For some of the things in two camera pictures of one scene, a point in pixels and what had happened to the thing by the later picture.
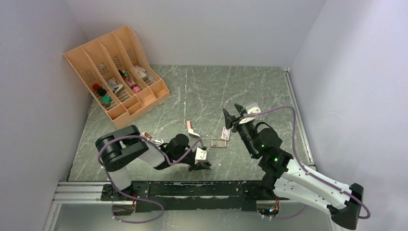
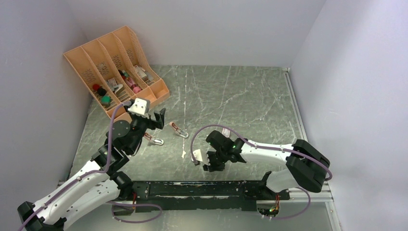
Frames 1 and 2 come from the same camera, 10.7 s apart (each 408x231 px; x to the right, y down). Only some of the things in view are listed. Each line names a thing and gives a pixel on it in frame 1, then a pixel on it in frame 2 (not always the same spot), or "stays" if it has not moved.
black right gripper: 228,123 -> 212,167
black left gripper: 202,166 -> 158,122
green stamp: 106,100 stays
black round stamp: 101,91 stays
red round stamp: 95,86 stays
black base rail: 190,196 stays
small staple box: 225,134 stays
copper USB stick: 190,131 -> 178,131
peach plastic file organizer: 114,70 stays
